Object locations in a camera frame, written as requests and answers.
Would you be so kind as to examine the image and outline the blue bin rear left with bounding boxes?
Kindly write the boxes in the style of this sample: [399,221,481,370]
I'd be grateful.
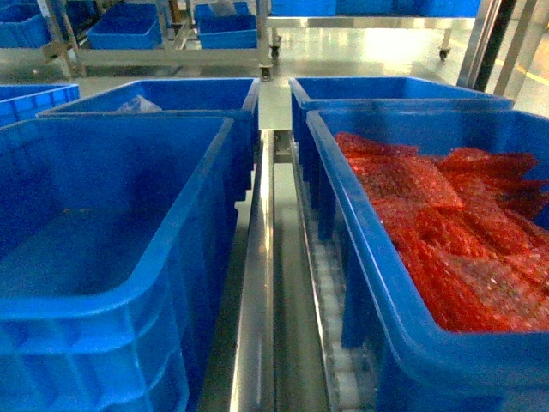
[37,77,260,201]

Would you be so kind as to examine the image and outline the blue bin rear right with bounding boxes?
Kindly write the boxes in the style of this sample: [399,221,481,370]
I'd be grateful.
[288,76,513,182]

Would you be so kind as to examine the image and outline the empty blue bin front left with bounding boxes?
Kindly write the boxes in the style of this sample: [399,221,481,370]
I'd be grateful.
[1,116,240,411]

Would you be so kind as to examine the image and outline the blue bin with red bags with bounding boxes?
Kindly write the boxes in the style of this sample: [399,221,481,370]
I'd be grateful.
[305,109,548,411]

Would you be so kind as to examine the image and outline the red bubble wrap bags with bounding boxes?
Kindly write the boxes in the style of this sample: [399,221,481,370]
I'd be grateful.
[335,132,548,332]

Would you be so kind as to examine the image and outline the steel roller rail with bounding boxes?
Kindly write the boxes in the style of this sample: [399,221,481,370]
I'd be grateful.
[229,130,377,411]

